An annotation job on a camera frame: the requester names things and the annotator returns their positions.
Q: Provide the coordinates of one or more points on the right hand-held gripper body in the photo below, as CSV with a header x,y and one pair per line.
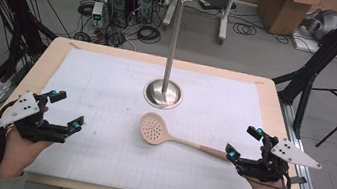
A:
x,y
292,154

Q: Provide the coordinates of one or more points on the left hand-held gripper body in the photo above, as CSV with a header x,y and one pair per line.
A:
x,y
24,108

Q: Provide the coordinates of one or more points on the beige slotted spoon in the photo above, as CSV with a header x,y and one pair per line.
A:
x,y
154,129

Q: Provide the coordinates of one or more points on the person's left hand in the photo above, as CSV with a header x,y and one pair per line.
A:
x,y
17,153

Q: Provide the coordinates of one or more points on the grey tape strip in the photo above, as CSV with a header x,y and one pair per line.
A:
x,y
299,180

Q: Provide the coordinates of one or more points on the white grid mat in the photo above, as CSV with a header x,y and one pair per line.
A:
x,y
107,82

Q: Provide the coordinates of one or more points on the white box with green light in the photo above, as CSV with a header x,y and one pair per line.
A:
x,y
98,10

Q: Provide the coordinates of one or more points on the flat white board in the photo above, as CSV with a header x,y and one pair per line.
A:
x,y
331,51

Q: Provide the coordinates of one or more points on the white stand base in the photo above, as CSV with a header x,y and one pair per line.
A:
x,y
224,22

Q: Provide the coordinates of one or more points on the cardboard box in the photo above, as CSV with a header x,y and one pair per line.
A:
x,y
279,13

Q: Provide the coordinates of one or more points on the metal utensil stand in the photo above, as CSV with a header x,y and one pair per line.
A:
x,y
173,41

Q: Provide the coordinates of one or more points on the grey appliance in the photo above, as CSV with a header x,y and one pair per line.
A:
x,y
327,23

